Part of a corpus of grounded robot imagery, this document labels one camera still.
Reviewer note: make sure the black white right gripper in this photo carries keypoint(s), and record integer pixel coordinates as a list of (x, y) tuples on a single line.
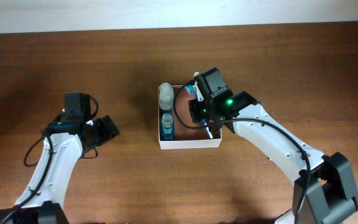
[(197, 113)]

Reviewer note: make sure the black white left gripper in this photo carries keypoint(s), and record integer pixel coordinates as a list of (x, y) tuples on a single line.
[(106, 134)]

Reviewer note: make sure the blue white toothbrush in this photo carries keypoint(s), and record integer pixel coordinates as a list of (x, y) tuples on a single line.
[(191, 91)]

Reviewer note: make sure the clear foam soap pump bottle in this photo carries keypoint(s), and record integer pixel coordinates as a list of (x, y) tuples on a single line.
[(166, 96)]

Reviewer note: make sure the blue mouthwash bottle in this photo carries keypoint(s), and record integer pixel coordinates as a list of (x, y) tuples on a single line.
[(167, 127)]

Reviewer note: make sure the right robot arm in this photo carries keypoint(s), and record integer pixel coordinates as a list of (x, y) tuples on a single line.
[(324, 187)]

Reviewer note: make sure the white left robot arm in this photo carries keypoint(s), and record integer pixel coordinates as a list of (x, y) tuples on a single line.
[(64, 143)]

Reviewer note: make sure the pink cardboard box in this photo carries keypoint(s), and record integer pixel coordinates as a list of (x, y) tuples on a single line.
[(187, 138)]

